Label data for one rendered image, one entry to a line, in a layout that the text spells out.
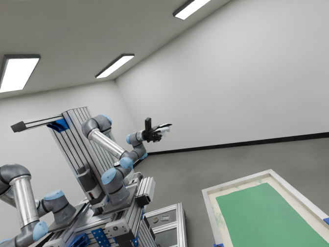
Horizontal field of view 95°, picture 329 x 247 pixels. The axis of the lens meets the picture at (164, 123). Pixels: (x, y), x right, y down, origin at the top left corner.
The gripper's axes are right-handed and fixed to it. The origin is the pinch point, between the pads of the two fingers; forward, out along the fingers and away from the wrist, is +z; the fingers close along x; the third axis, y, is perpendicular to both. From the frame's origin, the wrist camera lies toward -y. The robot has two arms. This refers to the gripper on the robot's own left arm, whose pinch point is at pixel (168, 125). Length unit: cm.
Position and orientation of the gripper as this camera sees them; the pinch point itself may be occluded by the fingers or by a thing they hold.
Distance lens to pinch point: 91.3
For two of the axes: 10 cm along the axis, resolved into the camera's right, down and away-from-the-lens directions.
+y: 4.3, 8.6, 2.9
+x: -3.7, 4.5, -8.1
